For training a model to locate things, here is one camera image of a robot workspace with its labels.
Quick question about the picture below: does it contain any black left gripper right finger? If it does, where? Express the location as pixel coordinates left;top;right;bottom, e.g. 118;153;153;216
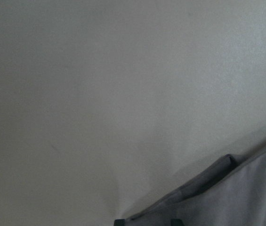
170;218;183;226

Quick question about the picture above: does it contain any dark brown t-shirt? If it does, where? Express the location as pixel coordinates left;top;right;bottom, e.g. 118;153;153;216
125;143;266;226

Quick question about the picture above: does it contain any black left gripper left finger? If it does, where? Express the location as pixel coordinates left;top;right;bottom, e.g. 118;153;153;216
113;219;125;226

